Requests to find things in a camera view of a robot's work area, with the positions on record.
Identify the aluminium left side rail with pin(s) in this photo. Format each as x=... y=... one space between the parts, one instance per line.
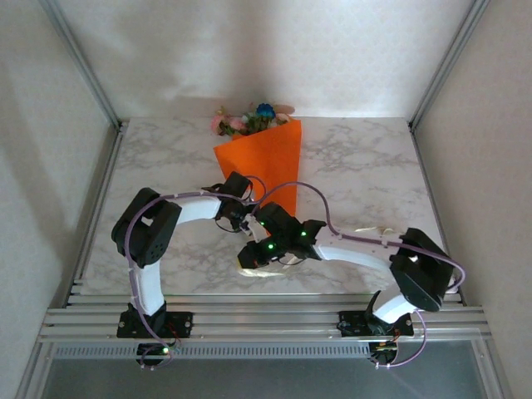
x=100 y=199

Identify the aluminium right frame post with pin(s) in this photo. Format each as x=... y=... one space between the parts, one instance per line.
x=448 y=62

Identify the aluminium left frame leg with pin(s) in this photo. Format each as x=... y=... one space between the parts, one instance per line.
x=33 y=374

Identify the aluminium right frame leg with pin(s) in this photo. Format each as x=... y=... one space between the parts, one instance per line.
x=494 y=374

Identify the orange wrapping paper sheet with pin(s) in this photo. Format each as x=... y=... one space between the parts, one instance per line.
x=266 y=158

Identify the yellow-green artificial flower sprig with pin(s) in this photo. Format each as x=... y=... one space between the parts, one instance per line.
x=251 y=118

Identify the blue artificial flower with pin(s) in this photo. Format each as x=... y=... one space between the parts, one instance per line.
x=264 y=110

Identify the cream satin ribbon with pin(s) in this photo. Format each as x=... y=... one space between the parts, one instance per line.
x=262 y=273

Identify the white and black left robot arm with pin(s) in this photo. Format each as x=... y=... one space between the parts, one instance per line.
x=195 y=210

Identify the aluminium frame post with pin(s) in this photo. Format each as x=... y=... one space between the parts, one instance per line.
x=448 y=62
x=82 y=62

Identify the aluminium left frame post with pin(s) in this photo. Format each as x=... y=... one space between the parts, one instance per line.
x=82 y=62

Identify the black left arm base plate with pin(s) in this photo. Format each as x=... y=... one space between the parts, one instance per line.
x=183 y=324

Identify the aluminium front frame rails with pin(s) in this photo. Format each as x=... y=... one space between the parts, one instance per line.
x=266 y=320

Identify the aluminium frame leg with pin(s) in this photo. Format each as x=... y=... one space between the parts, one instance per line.
x=33 y=374
x=494 y=374

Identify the aluminium rail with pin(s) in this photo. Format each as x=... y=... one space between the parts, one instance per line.
x=100 y=199
x=430 y=187

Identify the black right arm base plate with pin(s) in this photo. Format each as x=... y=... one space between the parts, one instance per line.
x=351 y=326

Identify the pink artificial flower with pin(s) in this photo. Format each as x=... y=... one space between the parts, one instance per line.
x=218 y=122

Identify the aluminium right side rail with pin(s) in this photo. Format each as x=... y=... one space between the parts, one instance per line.
x=430 y=187

